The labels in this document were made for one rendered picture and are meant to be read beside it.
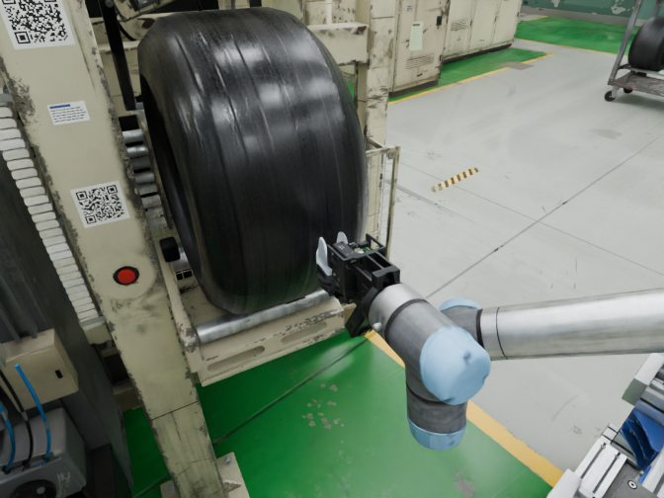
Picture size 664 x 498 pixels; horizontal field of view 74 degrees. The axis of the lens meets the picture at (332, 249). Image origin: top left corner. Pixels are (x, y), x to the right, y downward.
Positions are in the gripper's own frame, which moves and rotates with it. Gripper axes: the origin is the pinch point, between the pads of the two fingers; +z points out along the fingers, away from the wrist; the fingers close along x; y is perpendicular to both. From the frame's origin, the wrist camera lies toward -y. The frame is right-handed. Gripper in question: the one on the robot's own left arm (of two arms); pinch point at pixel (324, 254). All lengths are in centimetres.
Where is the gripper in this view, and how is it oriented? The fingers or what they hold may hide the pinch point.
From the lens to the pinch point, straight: 76.0
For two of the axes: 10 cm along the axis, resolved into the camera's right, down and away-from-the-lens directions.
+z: -4.6, -4.2, 7.8
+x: -8.9, 2.6, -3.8
